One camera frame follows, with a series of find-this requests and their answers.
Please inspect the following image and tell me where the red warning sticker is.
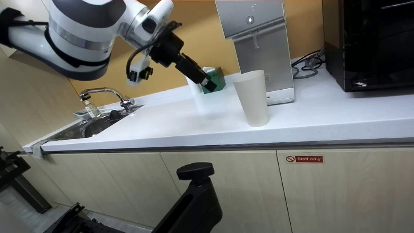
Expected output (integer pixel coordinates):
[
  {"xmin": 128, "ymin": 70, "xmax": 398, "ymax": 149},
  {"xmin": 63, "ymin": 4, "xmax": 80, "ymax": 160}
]
[{"xmin": 285, "ymin": 155, "xmax": 323, "ymax": 163}]

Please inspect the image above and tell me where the green tissue box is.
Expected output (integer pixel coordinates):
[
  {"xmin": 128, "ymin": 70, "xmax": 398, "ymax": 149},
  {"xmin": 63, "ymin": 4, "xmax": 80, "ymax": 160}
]
[{"xmin": 203, "ymin": 67, "xmax": 225, "ymax": 92}]

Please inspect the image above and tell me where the steel sink basin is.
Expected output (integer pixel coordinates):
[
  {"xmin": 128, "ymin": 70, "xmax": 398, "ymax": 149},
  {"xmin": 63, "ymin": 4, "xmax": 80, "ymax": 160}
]
[{"xmin": 50, "ymin": 107, "xmax": 136, "ymax": 141}]

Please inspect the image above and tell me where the black stand at left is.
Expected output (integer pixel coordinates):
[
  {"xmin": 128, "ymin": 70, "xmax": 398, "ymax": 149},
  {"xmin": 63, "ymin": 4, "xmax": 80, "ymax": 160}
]
[{"xmin": 0, "ymin": 146, "xmax": 52, "ymax": 213}]

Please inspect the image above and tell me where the black power cable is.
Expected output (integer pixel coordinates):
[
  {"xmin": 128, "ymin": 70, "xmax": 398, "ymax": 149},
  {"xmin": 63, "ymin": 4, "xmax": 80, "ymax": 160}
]
[{"xmin": 291, "ymin": 48, "xmax": 327, "ymax": 80}]

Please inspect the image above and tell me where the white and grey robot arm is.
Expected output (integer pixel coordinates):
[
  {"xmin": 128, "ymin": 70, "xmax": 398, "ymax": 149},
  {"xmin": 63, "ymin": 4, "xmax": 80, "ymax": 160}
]
[{"xmin": 0, "ymin": 0, "xmax": 216, "ymax": 90}]

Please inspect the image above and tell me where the tall white plastic cup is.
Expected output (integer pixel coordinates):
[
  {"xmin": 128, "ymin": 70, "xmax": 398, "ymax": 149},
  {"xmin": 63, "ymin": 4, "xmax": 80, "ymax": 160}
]
[{"xmin": 233, "ymin": 70, "xmax": 269, "ymax": 127}]

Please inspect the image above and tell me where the silver water dispenser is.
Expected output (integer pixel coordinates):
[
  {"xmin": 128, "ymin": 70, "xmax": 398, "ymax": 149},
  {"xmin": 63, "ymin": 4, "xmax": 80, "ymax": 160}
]
[{"xmin": 215, "ymin": 0, "xmax": 295, "ymax": 105}]

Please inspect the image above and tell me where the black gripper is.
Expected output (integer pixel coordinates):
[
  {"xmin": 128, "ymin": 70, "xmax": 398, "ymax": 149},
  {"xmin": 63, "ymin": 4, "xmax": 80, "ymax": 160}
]
[{"xmin": 150, "ymin": 32, "xmax": 216, "ymax": 92}]

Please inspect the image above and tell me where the chrome sink faucet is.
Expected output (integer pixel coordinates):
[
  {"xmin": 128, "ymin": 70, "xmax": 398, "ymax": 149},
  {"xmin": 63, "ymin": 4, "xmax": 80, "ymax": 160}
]
[{"xmin": 79, "ymin": 86, "xmax": 140, "ymax": 119}]

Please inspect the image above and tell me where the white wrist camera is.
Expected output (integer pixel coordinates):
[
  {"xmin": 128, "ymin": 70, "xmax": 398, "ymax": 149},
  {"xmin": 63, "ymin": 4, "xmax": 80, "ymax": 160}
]
[{"xmin": 127, "ymin": 57, "xmax": 154, "ymax": 85}]

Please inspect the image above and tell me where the black microwave oven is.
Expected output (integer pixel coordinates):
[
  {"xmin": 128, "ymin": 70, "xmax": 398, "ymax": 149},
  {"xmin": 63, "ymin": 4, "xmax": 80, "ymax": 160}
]
[{"xmin": 322, "ymin": 0, "xmax": 414, "ymax": 92}]

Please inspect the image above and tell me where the white paper roll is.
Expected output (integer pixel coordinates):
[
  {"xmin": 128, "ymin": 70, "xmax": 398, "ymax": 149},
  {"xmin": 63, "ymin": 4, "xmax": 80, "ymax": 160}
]
[{"xmin": 186, "ymin": 79, "xmax": 202, "ymax": 94}]

